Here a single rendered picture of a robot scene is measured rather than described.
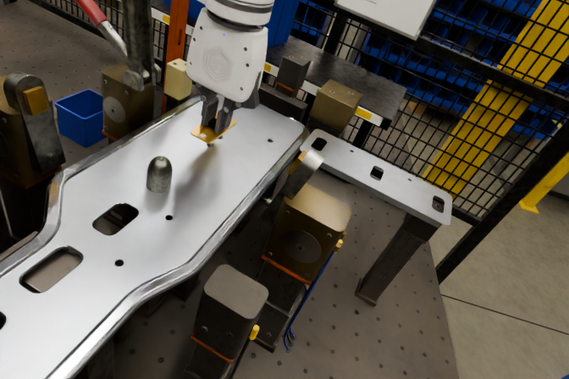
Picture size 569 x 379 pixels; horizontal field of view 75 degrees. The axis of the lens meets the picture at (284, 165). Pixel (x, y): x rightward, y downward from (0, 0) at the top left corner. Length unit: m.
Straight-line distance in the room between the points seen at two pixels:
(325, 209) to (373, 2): 0.63
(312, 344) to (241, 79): 0.52
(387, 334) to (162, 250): 0.56
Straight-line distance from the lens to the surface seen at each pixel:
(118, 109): 0.68
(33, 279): 0.47
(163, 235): 0.48
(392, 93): 0.97
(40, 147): 0.57
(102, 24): 0.67
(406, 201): 0.68
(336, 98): 0.75
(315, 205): 0.50
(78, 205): 0.52
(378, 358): 0.85
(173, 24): 0.70
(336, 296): 0.87
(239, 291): 0.46
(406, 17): 1.00
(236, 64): 0.50
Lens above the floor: 1.38
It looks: 37 degrees down
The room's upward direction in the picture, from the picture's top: 20 degrees clockwise
